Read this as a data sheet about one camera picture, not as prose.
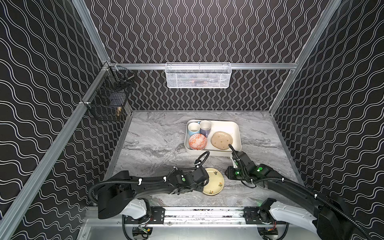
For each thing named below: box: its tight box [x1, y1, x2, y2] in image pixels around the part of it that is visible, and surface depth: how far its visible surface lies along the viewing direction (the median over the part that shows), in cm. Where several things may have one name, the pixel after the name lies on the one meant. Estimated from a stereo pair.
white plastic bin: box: [184, 119, 242, 157], surface depth 108 cm
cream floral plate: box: [202, 167, 225, 196], surface depth 84 cm
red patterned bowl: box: [188, 133, 208, 150], surface depth 99 cm
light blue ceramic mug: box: [187, 122, 201, 138], surface depth 102 cm
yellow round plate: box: [211, 131, 233, 150], surface depth 106 cm
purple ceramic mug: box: [199, 120, 212, 138], surface depth 105 cm
